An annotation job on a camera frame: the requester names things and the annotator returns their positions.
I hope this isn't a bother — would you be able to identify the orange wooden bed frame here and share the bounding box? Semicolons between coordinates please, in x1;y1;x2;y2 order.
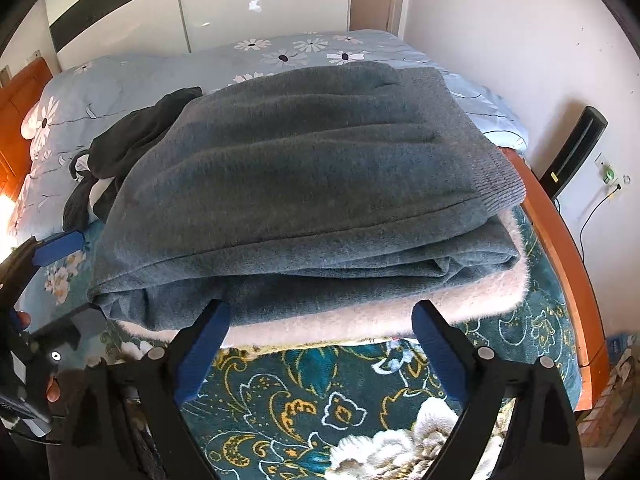
0;57;611;413

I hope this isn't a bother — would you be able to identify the black power cable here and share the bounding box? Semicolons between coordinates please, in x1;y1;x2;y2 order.
577;175;632;261

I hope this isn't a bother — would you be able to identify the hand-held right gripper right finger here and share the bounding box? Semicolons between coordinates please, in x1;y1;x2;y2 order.
410;299;586;480

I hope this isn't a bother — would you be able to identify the pink fuzzy garment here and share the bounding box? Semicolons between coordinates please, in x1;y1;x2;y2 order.
102;205;538;351

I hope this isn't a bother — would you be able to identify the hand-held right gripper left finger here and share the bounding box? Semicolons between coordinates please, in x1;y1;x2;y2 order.
47;299;232;480

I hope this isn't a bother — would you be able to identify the white wall socket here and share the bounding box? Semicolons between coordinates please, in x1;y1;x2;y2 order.
594;152;621;186

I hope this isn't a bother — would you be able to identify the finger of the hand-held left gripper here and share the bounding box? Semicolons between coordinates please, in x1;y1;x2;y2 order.
0;230;86;286
27;304;108;361

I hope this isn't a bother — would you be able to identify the grey sweater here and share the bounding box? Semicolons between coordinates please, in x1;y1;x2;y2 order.
87;62;528;333

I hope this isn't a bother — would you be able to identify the teal floral blanket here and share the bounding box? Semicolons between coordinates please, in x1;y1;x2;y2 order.
12;205;583;480

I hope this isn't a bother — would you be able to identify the white glossy wardrobe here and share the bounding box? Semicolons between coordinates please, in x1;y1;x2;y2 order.
42;0;351;68

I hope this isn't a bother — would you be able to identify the black tower appliance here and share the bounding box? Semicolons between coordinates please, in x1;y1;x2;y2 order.
542;106;608;201

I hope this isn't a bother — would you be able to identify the blue box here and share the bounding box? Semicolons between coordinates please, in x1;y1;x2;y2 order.
606;332;632;361

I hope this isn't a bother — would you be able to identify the person's left hand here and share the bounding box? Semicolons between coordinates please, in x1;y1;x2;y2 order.
15;311;63;403

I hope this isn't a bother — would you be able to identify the black garment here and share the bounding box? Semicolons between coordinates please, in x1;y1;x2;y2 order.
62;86;203;233

